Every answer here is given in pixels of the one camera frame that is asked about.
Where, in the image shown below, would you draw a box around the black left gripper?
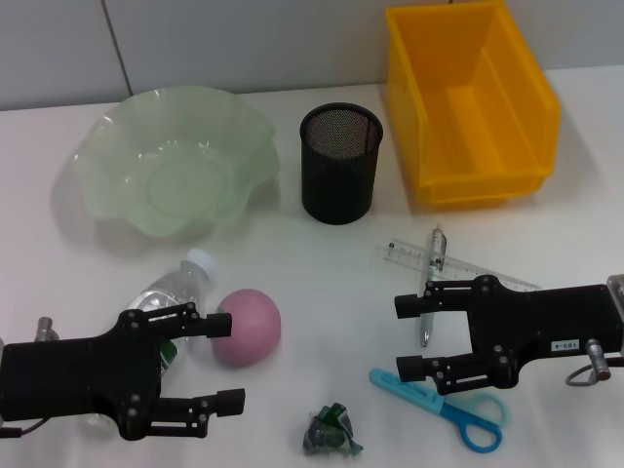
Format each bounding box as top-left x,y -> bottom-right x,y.
0,301 -> 233,441

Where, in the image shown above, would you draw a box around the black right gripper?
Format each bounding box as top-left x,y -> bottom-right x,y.
394,275 -> 624,395

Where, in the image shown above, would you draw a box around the pink peach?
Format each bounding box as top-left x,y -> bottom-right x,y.
210,288 -> 283,368

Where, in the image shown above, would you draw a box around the clear water bottle green label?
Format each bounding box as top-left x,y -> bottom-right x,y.
77,248 -> 218,440

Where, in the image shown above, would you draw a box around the green plastic wrapper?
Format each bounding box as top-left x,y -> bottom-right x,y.
300,402 -> 365,457

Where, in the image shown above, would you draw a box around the blue scissors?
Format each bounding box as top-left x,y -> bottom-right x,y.
369,368 -> 512,453

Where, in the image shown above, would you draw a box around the clear plastic ruler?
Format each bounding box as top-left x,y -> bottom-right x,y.
374,237 -> 543,293

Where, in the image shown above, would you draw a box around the silver pen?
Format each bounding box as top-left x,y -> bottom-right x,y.
419,226 -> 448,348

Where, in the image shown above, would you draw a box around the green glass fruit plate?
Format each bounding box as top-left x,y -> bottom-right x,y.
72,86 -> 282,240

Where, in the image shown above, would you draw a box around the black mesh pen holder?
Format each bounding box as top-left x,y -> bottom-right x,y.
298,101 -> 384,225

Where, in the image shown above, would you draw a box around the yellow plastic bin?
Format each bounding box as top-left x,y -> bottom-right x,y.
384,0 -> 562,206

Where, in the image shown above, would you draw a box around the left gripper cable with plug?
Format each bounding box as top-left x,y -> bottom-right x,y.
0,316 -> 62,439

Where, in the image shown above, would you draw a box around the gripper cable with plug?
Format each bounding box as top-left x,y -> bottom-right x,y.
0,316 -> 62,439
565,337 -> 624,390

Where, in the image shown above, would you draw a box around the right gripper cable with plug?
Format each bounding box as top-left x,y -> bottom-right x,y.
565,337 -> 624,390

